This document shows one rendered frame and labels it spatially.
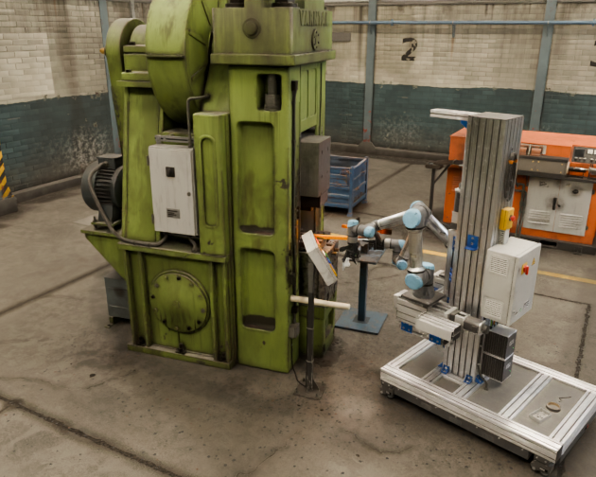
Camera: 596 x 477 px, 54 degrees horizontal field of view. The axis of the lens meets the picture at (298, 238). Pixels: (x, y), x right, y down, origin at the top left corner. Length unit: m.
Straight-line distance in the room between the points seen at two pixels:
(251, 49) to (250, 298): 1.83
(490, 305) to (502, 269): 0.27
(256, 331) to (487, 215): 1.93
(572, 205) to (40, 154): 7.66
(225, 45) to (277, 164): 0.84
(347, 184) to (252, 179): 4.17
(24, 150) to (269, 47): 6.46
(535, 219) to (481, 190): 3.94
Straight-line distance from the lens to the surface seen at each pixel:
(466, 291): 4.08
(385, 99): 12.27
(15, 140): 9.76
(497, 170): 3.76
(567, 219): 7.69
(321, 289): 4.53
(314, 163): 4.22
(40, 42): 10.03
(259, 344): 4.61
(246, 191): 4.23
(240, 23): 4.00
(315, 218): 4.77
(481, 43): 11.69
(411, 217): 3.72
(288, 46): 3.88
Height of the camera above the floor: 2.54
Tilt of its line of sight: 20 degrees down
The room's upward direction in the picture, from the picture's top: straight up
